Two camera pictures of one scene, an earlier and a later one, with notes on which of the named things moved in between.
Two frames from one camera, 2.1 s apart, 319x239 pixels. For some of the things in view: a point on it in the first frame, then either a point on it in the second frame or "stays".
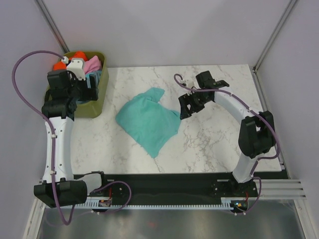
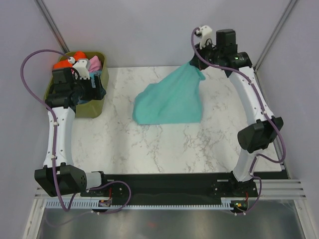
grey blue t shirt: x=80 y=102 stays
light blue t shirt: x=97 y=75 stays
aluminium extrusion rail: x=279 y=189 stays
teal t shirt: x=148 y=122 → x=176 y=98
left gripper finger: x=93 y=90 → x=100 y=90
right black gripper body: x=197 y=100 → x=209 y=55
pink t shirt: x=93 y=64 stays
